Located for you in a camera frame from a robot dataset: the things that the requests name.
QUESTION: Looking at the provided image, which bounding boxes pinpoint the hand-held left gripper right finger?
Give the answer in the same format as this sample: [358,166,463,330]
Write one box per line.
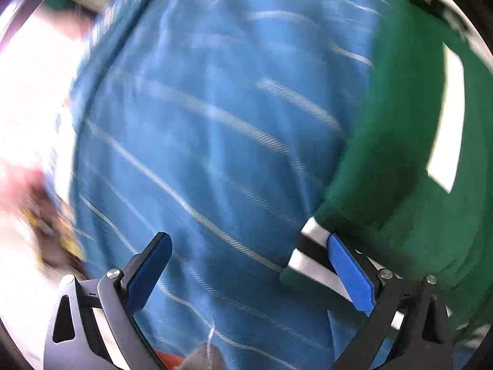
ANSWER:
[327,233,454,370]

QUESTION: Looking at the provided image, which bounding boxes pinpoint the blue striped plaid bed sheet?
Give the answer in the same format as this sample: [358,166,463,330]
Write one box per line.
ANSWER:
[54,0,386,370]

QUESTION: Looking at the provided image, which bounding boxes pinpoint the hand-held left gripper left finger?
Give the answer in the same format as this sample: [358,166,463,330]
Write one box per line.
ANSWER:
[43,232,173,370]

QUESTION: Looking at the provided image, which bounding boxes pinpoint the green pants with striped cuffs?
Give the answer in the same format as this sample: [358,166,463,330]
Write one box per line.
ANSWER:
[279,0,490,355]

